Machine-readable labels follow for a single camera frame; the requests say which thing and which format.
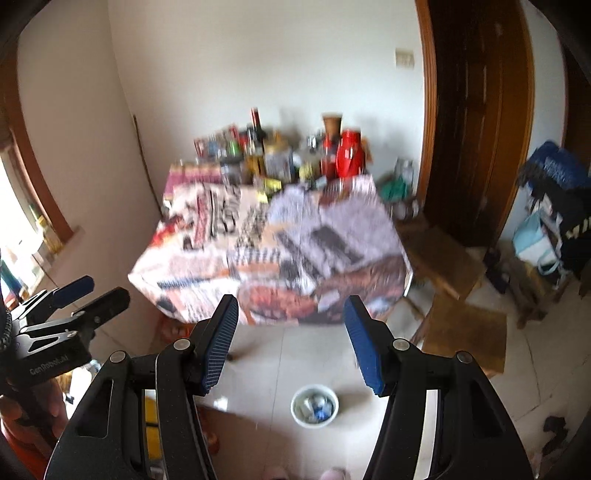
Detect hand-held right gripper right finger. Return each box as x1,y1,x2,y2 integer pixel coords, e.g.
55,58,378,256
344,295,536,480

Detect clear glass bottle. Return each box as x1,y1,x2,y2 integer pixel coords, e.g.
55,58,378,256
245,127,262,175

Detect red thermos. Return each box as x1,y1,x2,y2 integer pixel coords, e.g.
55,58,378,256
335,129,366,178

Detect red bottle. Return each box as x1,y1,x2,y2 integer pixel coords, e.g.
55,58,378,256
321,138,338,178

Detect pink woven bag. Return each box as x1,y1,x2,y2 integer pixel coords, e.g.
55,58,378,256
164,162,222,204

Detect small wooden stool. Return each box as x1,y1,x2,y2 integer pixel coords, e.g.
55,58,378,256
508,258,573,328

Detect wooden window frame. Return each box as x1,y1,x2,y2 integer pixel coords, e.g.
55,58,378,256
0,55,84,259

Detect printed tablecloth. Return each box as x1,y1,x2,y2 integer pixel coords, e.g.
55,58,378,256
128,174,414,326

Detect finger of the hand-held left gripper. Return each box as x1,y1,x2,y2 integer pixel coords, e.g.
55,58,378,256
8,275,96,320
17,287,131,341

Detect green plastic bag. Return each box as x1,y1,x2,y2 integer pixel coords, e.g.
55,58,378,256
379,178,407,201

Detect brown wooden door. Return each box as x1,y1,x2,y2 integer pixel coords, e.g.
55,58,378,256
416,0,539,247
561,46,591,162

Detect blue cloth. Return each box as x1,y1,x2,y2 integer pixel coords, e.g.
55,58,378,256
519,141,589,190

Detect white bin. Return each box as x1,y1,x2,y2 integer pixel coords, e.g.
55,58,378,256
290,385,339,429

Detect person's left hand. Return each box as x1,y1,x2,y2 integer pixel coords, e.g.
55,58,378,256
0,376,64,441

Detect yellow box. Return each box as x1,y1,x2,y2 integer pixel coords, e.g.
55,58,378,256
144,397,160,462

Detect dark wine bottle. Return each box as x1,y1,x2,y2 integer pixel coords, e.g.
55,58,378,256
249,107,266,155

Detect light blue bag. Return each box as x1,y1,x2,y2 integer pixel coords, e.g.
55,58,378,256
512,210,561,275

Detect black-lid plastic jar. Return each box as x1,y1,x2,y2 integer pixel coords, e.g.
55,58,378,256
219,159,243,185

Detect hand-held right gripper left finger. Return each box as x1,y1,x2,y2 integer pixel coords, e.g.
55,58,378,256
44,293,240,480

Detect red plastic stool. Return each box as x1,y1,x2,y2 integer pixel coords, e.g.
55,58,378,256
2,415,58,468

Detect dark shoe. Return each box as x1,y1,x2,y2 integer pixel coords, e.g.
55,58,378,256
542,415,572,455

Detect glass jar tan lid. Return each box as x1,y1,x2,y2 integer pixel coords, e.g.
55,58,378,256
264,145,295,182

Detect black bag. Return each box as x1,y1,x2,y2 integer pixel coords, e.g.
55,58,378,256
549,182,591,278

